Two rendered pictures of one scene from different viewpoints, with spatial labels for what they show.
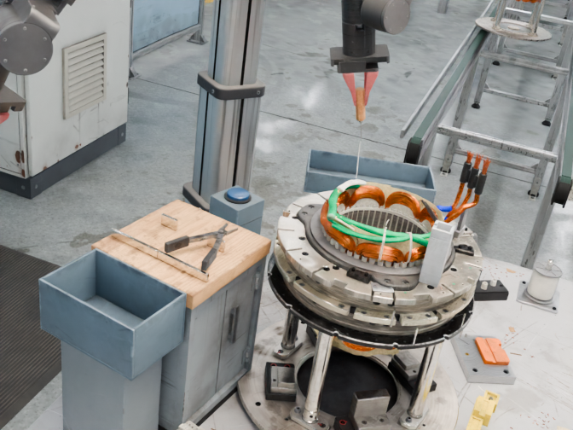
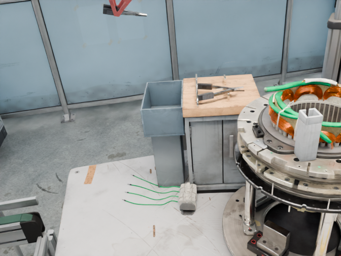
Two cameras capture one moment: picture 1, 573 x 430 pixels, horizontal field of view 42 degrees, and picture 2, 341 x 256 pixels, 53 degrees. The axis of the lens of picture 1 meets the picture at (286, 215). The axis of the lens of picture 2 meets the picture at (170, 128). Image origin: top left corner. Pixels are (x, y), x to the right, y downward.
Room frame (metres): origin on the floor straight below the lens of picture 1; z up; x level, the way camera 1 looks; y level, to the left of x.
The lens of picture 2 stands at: (0.51, -0.58, 1.48)
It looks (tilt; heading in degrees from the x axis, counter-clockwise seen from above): 32 degrees down; 68
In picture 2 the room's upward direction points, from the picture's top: 6 degrees counter-clockwise
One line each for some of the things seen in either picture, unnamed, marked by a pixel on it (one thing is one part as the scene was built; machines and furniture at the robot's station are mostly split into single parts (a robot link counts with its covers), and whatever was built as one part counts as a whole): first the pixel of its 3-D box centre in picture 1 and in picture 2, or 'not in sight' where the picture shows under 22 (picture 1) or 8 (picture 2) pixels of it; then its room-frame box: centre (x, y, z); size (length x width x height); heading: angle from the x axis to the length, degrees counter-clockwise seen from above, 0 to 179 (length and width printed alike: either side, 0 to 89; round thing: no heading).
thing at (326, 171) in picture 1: (357, 231); not in sight; (1.32, -0.15, 0.92); 0.25 x 0.11 x 0.28; 90
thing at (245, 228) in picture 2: (309, 420); (248, 223); (0.89, -0.09, 0.81); 0.07 x 0.03 x 0.01; 60
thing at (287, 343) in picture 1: (295, 302); not in sight; (1.06, -0.04, 0.91); 0.02 x 0.02 x 0.21
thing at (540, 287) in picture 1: (543, 281); not in sight; (1.39, -0.58, 0.82); 0.06 x 0.06 x 0.06
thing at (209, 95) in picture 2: (209, 258); (205, 96); (0.88, 0.10, 1.09); 0.04 x 0.01 x 0.02; 167
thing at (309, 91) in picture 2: (339, 205); (308, 93); (1.04, -0.08, 1.12); 0.06 x 0.02 x 0.04; 158
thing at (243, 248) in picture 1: (183, 248); (219, 94); (0.95, 0.15, 1.05); 0.20 x 0.19 x 0.02; 152
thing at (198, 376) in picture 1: (178, 323); (220, 137); (0.95, 0.15, 0.91); 0.19 x 0.19 x 0.26; 62
